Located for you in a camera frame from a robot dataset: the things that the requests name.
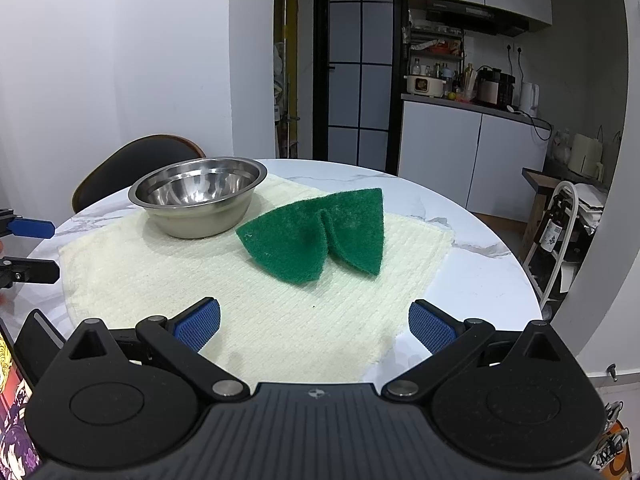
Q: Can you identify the stainless steel bowl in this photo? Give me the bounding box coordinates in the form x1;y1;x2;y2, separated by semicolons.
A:
128;157;268;240

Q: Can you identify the green scouring pad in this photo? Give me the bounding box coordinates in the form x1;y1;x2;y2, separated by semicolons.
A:
236;188;385;285

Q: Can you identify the white lower kitchen cabinet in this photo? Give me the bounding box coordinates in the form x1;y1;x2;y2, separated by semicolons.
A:
398;96;551;222

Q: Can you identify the cream woven table mat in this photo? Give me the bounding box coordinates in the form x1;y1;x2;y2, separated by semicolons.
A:
60;176;454;385

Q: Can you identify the black chair with wood rim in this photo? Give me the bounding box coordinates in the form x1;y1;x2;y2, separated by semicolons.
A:
72;133;205;214

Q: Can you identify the dark wine bottle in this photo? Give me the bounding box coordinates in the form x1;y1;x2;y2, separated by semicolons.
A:
535;202;564;252

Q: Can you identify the white metal trolley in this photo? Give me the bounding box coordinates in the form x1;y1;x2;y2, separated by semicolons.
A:
523;181;608;321

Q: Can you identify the colourful phone screen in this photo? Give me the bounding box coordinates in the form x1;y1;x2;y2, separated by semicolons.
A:
0;324;41;479

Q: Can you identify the white rice cooker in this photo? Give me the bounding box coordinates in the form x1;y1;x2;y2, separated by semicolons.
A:
405;75;445;99

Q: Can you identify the black coffee maker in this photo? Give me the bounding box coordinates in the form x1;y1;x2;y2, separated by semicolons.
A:
474;65;515;110

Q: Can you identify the white electric kettle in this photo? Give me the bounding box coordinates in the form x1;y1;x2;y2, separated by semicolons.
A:
520;81;540;117

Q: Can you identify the black metal spice rack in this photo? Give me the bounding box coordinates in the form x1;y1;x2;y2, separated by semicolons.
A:
404;22;465;100

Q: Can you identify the black range hood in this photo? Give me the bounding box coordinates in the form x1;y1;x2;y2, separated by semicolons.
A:
425;0;530;37

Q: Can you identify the black framed glass door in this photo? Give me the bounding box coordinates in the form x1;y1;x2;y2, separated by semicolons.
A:
312;0;407;174

